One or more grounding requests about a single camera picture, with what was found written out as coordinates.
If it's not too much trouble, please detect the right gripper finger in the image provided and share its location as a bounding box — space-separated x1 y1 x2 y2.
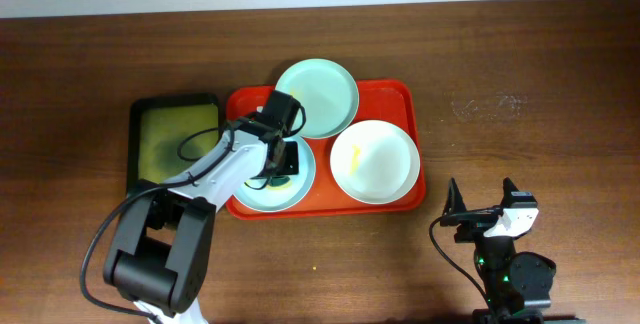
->
442 178 467 216
501 177 521 209

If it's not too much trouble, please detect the green and yellow sponge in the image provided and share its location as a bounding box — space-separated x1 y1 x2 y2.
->
267 176 292 190

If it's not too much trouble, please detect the light blue plate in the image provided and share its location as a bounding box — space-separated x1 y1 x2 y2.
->
234 137 316 213

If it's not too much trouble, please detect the pale green plate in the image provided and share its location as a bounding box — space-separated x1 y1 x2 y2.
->
275 58 360 139

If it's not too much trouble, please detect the white plate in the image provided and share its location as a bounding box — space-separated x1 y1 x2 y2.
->
329 120 421 205

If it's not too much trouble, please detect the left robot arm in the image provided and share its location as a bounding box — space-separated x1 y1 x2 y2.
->
103 113 301 323

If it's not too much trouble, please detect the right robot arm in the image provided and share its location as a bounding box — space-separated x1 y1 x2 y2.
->
436 178 556 323

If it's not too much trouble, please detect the black tray with green liner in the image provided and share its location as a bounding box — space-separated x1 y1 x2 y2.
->
126 93 220 191

